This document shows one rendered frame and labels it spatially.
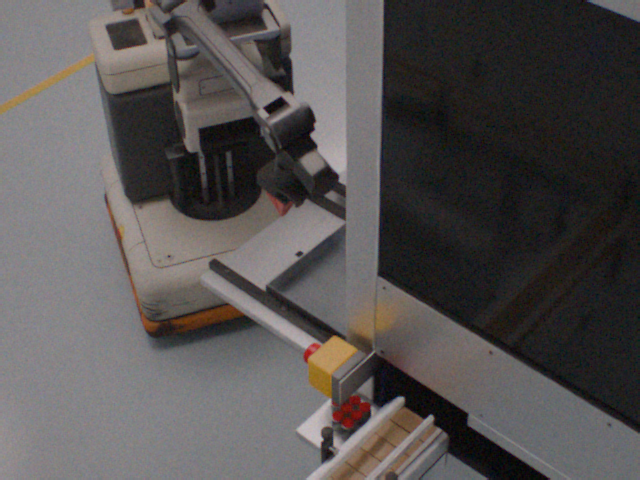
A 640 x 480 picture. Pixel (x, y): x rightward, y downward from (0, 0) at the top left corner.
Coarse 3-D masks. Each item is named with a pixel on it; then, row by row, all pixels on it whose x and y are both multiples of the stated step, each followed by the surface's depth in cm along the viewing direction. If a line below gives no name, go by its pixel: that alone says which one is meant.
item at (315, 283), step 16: (336, 240) 220; (304, 256) 213; (320, 256) 217; (336, 256) 217; (288, 272) 211; (304, 272) 214; (320, 272) 214; (336, 272) 214; (272, 288) 206; (288, 288) 211; (304, 288) 211; (320, 288) 211; (336, 288) 211; (288, 304) 205; (304, 304) 208; (320, 304) 208; (336, 304) 208; (320, 320) 200; (336, 320) 205; (336, 336) 199
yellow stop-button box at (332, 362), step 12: (324, 348) 180; (336, 348) 180; (348, 348) 180; (312, 360) 178; (324, 360) 178; (336, 360) 178; (348, 360) 178; (360, 360) 178; (312, 372) 180; (324, 372) 177; (336, 372) 176; (348, 372) 177; (312, 384) 182; (324, 384) 179; (336, 384) 176; (336, 396) 179
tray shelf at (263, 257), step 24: (288, 216) 226; (312, 216) 226; (336, 216) 226; (264, 240) 221; (288, 240) 221; (312, 240) 221; (240, 264) 216; (264, 264) 216; (288, 264) 216; (216, 288) 212; (264, 288) 211; (264, 312) 207; (288, 336) 202
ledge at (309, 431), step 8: (328, 400) 191; (320, 408) 190; (328, 408) 190; (312, 416) 188; (320, 416) 188; (328, 416) 188; (304, 424) 187; (312, 424) 187; (320, 424) 187; (328, 424) 187; (296, 432) 187; (304, 432) 186; (312, 432) 186; (304, 440) 186; (312, 440) 185; (320, 440) 185; (336, 440) 185
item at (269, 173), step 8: (272, 160) 194; (264, 168) 193; (272, 168) 193; (280, 168) 187; (256, 176) 193; (264, 176) 192; (272, 176) 192; (280, 176) 188; (288, 176) 187; (272, 184) 191; (280, 184) 190; (288, 184) 189; (296, 184) 189; (280, 192) 190; (288, 192) 190; (296, 192) 190; (304, 192) 191; (296, 200) 189
